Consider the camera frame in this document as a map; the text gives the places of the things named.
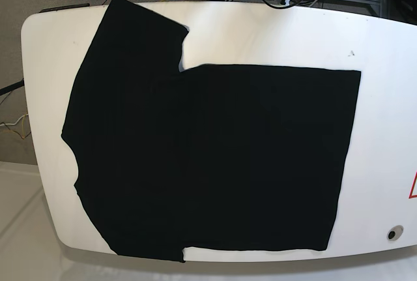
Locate red triangle sticker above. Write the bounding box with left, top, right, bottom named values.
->
left=409, top=174, right=417, bottom=199

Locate black T-shirt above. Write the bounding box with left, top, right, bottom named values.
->
left=61, top=0, right=361, bottom=262

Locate yellow cable on floor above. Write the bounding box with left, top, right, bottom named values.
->
left=0, top=113, right=31, bottom=140

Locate table grommet hole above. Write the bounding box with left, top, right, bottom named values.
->
left=387, top=225, right=404, bottom=241

